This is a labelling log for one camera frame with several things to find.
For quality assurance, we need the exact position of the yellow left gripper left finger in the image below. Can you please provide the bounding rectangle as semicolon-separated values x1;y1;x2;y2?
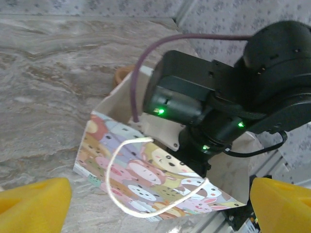
0;177;72;233

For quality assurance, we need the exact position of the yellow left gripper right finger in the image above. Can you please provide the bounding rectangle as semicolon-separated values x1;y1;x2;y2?
250;177;311;233

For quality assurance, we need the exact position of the brown pulp cup carrier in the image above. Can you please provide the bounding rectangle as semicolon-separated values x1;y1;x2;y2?
113;67;136;87

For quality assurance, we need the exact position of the white cartoon print paper bag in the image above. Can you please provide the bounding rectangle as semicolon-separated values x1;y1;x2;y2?
72;65;267;223

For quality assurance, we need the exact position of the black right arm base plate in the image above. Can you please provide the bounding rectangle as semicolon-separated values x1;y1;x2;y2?
225;174;258;233

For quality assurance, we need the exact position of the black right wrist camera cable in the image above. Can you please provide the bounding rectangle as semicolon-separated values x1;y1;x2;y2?
225;131;289;158

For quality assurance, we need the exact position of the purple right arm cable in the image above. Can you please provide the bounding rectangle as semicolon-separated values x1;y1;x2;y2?
130;33;251;123

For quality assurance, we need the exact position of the aluminium frame post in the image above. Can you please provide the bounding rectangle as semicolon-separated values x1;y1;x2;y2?
173;0;197;25

